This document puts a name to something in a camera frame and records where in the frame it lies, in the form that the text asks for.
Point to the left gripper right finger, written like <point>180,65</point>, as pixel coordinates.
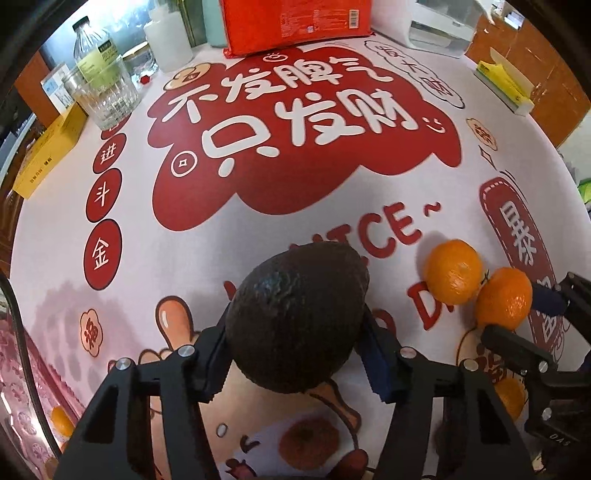
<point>443,405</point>

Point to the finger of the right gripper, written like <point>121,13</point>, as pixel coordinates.
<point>571,299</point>
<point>520,355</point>

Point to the mandarin orange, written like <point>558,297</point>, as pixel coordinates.
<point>505,299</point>
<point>453,272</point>

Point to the dark round avocado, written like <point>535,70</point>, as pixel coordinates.
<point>293,321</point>

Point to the small orange near edge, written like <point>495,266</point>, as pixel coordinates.
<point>513,395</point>

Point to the larger orange in tray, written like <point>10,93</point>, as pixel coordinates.
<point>61,422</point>

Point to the pink plastic fruit tray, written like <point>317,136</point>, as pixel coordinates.
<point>24,445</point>

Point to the printed cartoon table mat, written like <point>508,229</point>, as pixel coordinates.
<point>281,132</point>

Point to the yellow sponge box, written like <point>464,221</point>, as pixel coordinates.
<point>510,85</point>

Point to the white countertop appliance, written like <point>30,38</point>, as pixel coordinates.
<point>445,27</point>

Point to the yellow cardboard box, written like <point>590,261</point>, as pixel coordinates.
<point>49,149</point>

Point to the clear drinking glass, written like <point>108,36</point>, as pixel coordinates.
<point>107,97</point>

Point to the white blue carton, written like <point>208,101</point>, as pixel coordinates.
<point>53,86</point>

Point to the metal tin can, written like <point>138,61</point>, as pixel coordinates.
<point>140,63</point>

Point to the clear glass bottle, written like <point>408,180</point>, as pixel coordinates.
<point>95,55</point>

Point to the white plastic squeeze bottle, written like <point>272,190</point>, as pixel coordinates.
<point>166,37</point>

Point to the red snack package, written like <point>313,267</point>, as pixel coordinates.
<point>256,26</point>

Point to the teal ceramic canister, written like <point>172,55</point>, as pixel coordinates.
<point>213,23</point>

